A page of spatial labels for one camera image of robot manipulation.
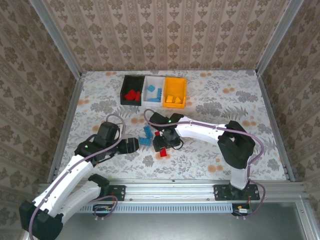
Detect floral patterned table cover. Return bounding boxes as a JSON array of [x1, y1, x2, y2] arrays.
[[56, 69, 288, 181]]

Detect orange plastic bin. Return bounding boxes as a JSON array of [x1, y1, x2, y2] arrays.
[[162, 76, 188, 110]]

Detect black plastic bin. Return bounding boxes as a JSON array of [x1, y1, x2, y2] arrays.
[[119, 74, 146, 107]]

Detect white plastic bin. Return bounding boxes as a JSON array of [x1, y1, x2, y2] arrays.
[[142, 75, 166, 108]]

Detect small circuit board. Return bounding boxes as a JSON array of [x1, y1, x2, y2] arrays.
[[232, 204, 254, 217], [92, 204, 113, 216]]

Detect grey metal sheet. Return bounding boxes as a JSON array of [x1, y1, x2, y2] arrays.
[[53, 211, 308, 240]]

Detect aluminium side rail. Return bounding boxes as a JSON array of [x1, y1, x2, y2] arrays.
[[254, 69, 297, 183], [47, 72, 86, 183]]

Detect aluminium mounting rail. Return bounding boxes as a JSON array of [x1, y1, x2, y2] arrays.
[[37, 179, 307, 203]]

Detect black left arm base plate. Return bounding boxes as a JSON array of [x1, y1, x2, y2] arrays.
[[99, 184, 126, 202]]

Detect grey slotted cable duct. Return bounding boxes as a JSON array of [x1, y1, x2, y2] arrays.
[[76, 202, 237, 214]]

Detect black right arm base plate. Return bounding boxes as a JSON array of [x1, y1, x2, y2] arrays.
[[213, 184, 261, 202]]

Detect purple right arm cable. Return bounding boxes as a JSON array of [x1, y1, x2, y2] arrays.
[[143, 108, 267, 221]]

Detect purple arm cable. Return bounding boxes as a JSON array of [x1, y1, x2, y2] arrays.
[[27, 113, 127, 240], [143, 108, 267, 221]]

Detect aluminium frame post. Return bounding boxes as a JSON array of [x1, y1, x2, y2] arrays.
[[255, 0, 305, 75], [28, 0, 84, 80]]

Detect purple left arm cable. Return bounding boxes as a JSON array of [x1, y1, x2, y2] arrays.
[[27, 113, 127, 240]]

